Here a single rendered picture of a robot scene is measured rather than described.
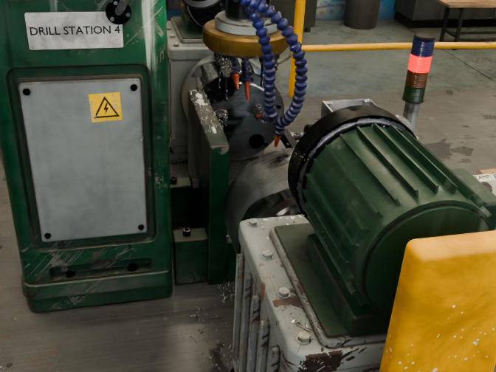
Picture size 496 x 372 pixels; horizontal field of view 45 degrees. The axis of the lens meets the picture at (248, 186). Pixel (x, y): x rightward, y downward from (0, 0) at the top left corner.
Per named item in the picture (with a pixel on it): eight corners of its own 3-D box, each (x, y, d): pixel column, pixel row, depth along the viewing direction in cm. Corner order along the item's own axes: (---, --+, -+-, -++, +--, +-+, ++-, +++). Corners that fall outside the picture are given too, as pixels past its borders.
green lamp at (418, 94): (407, 103, 173) (410, 88, 171) (398, 96, 178) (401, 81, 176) (426, 102, 174) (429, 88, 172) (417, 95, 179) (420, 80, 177)
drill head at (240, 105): (195, 179, 153) (195, 85, 140) (174, 115, 187) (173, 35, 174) (290, 173, 158) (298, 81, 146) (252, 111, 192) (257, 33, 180)
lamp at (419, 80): (410, 88, 171) (413, 73, 168) (401, 81, 176) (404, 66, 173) (429, 88, 172) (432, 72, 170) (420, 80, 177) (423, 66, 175)
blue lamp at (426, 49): (416, 57, 166) (419, 41, 164) (407, 51, 171) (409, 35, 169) (436, 57, 167) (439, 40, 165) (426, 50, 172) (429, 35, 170)
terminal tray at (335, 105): (333, 147, 136) (337, 118, 132) (318, 128, 145) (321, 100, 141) (383, 145, 138) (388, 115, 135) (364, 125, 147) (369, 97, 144)
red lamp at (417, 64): (413, 73, 168) (416, 57, 166) (404, 66, 173) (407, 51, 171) (432, 72, 170) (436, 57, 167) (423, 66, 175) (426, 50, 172)
